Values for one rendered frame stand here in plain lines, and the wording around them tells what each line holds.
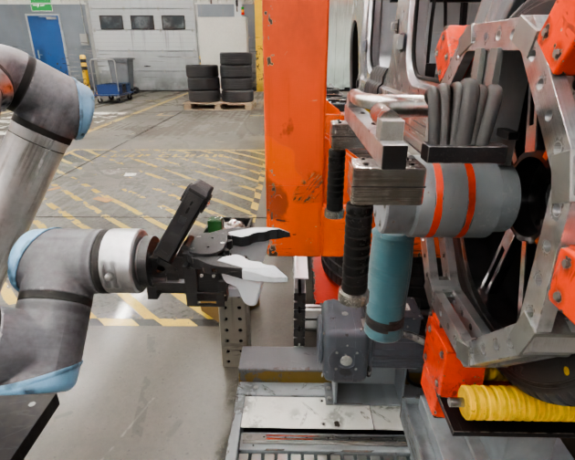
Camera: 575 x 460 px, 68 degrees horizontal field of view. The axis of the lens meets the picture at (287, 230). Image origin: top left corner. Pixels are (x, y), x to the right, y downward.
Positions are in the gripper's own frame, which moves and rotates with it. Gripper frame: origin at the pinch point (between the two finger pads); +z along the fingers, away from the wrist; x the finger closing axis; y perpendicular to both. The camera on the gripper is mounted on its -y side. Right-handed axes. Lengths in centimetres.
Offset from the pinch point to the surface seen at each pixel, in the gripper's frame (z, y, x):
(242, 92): -109, 50, -845
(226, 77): -139, 21, -847
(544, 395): 38.4, 22.4, 2.8
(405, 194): 14.5, -8.7, 2.3
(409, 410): 34, 68, -39
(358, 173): 8.4, -11.3, 2.3
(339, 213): 10.3, 6.6, -32.2
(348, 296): 8.3, 6.4, 1.6
